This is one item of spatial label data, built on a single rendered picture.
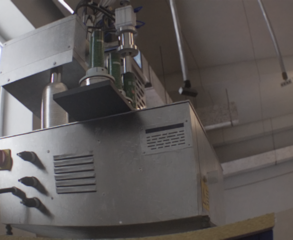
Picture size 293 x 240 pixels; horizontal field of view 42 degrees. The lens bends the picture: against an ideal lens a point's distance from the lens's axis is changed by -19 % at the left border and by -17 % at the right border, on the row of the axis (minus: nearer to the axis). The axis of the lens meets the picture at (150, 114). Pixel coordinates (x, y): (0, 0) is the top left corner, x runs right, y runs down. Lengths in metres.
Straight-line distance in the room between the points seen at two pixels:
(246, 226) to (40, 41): 0.72
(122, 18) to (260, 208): 10.27
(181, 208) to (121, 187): 0.12
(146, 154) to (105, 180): 0.09
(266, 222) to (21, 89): 0.79
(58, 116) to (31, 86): 0.21
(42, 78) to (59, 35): 0.12
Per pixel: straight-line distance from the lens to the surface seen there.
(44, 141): 0.93
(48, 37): 1.09
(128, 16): 1.18
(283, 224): 11.20
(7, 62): 1.14
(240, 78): 8.07
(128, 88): 1.07
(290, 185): 11.36
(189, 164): 0.81
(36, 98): 1.22
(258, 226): 0.65
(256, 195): 11.31
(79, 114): 0.87
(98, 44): 0.89
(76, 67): 1.07
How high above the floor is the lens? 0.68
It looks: 22 degrees up
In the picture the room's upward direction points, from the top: 5 degrees counter-clockwise
